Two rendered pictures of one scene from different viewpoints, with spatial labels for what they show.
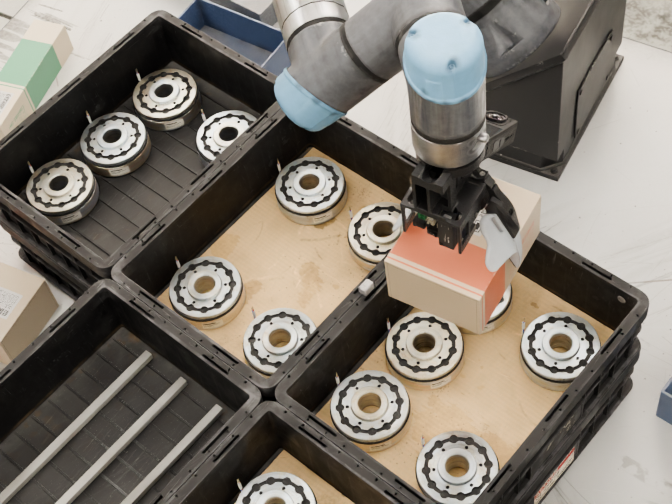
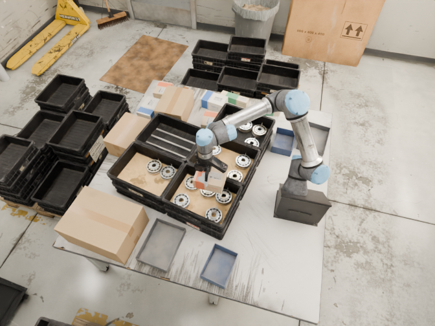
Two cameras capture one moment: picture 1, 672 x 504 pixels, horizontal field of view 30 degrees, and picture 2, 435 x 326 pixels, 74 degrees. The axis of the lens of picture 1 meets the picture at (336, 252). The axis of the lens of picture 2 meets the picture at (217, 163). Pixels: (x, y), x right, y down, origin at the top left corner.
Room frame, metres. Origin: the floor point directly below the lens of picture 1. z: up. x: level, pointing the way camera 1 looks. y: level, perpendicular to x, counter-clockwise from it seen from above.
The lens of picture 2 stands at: (0.51, -0.94, 2.44)
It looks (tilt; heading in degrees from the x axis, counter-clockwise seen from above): 55 degrees down; 66
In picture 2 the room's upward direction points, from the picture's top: 1 degrees clockwise
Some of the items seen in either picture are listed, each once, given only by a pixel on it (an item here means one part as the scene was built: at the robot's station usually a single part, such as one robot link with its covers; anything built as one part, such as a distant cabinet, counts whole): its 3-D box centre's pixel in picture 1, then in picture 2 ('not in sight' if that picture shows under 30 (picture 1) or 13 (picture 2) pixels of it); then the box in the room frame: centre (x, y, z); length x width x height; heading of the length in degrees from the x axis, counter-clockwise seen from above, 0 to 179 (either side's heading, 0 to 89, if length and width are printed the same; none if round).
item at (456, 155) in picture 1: (451, 131); (204, 152); (0.80, -0.14, 1.32); 0.08 x 0.08 x 0.05
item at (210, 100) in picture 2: not in sight; (213, 101); (1.22, 0.72, 0.75); 0.20 x 0.12 x 0.09; 132
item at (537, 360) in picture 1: (560, 345); (213, 215); (0.79, -0.26, 0.86); 0.10 x 0.10 x 0.01
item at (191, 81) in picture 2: not in sight; (202, 87); (1.39, 1.46, 0.26); 0.40 x 0.30 x 0.23; 141
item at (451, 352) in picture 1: (424, 345); (208, 189); (0.83, -0.09, 0.86); 0.10 x 0.10 x 0.01
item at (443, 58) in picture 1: (445, 75); (204, 141); (0.80, -0.13, 1.39); 0.09 x 0.08 x 0.11; 1
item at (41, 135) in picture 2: not in sight; (48, 140); (-0.23, 1.28, 0.31); 0.40 x 0.30 x 0.34; 51
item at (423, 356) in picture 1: (424, 343); not in sight; (0.83, -0.09, 0.86); 0.05 x 0.05 x 0.01
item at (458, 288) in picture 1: (464, 246); (210, 178); (0.82, -0.15, 1.08); 0.16 x 0.12 x 0.07; 141
